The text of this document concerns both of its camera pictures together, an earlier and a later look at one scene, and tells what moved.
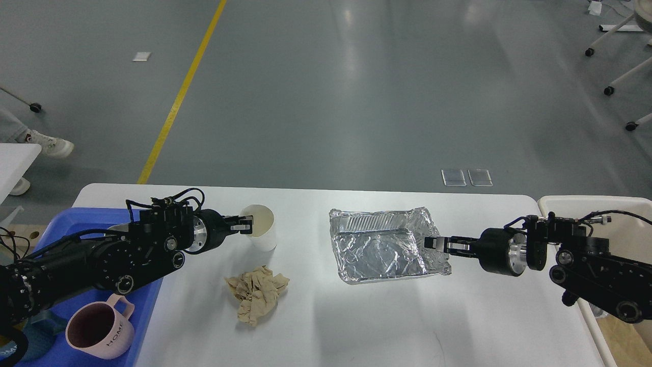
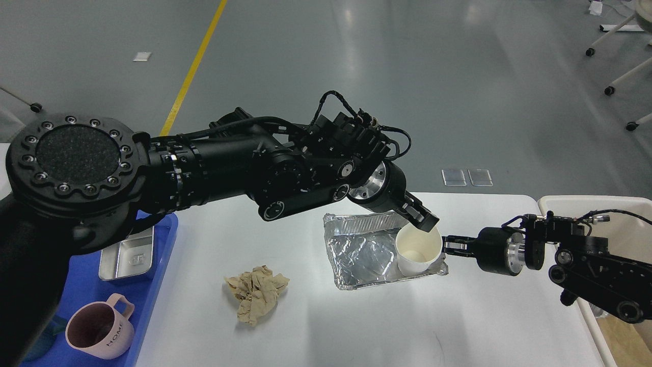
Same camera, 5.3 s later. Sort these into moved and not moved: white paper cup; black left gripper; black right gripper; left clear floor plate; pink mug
Moved: black left gripper; white paper cup
Not moved: left clear floor plate; pink mug; black right gripper
